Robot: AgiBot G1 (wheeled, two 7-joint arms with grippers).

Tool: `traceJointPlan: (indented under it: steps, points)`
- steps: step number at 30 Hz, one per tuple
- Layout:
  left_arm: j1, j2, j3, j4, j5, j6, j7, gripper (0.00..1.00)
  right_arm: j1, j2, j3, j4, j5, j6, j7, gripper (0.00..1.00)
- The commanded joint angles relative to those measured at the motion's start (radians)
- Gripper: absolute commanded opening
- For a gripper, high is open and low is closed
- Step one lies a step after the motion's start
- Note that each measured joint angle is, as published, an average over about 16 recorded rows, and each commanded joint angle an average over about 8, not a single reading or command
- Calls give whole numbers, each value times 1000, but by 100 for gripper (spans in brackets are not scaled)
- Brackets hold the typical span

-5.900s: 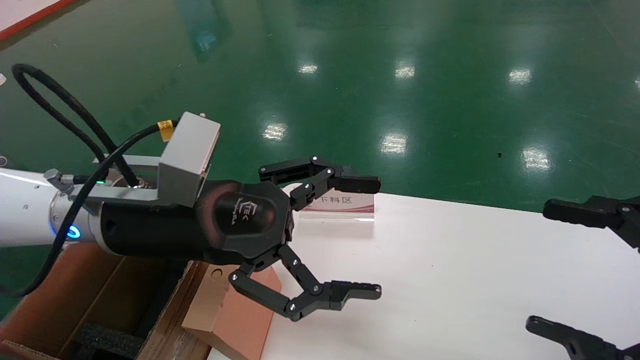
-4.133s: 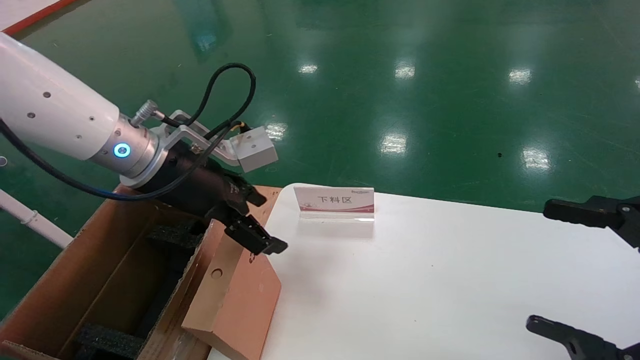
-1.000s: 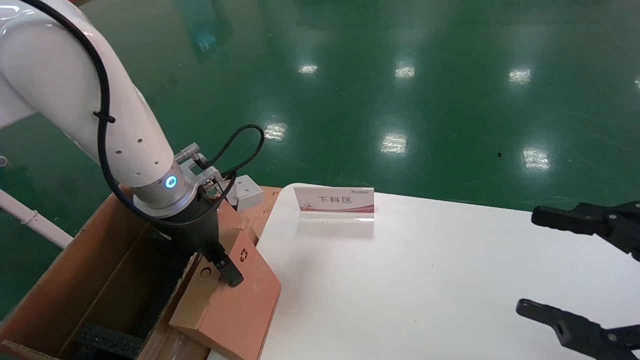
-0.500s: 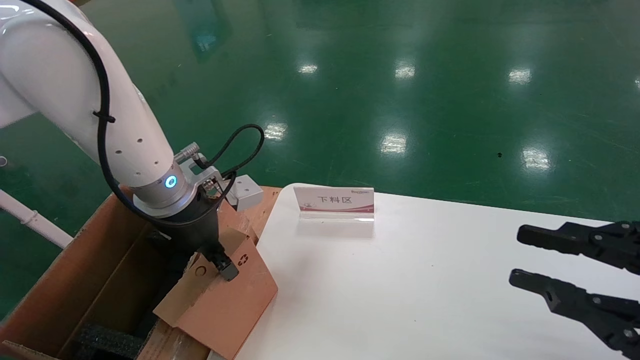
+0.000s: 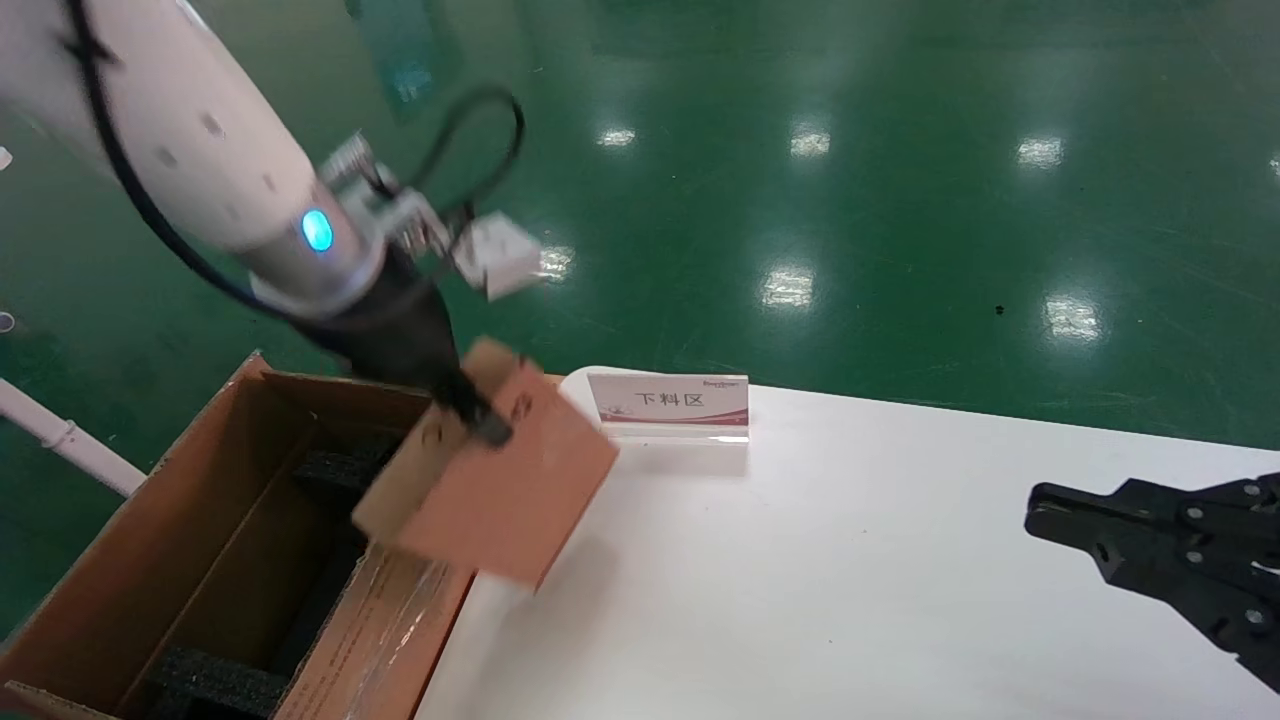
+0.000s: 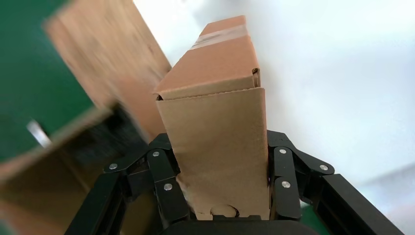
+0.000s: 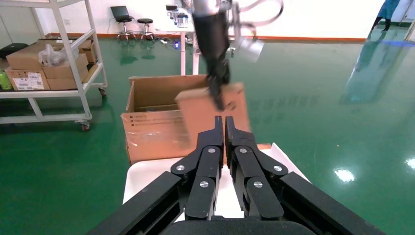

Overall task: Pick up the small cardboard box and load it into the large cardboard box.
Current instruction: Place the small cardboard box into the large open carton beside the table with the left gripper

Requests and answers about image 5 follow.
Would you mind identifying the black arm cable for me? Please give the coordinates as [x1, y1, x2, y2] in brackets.
[58, 0, 527, 326]

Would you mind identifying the small cardboard box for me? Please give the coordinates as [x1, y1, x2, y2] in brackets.
[352, 337, 621, 592]

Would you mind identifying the large cardboard box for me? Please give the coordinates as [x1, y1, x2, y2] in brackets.
[0, 350, 563, 720]

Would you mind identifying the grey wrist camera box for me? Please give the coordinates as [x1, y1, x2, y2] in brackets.
[455, 212, 544, 301]

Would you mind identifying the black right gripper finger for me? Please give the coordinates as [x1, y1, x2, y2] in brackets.
[1025, 475, 1280, 563]
[1090, 546, 1280, 693]

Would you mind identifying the black foam block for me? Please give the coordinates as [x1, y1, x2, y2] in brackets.
[150, 645, 291, 720]
[292, 430, 403, 506]

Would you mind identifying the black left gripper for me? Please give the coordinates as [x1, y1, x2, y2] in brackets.
[298, 245, 516, 448]

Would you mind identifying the clear acrylic sign stand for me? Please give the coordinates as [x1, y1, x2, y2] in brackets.
[586, 372, 751, 447]

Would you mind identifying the white pipe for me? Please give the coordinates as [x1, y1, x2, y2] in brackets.
[0, 380, 147, 498]

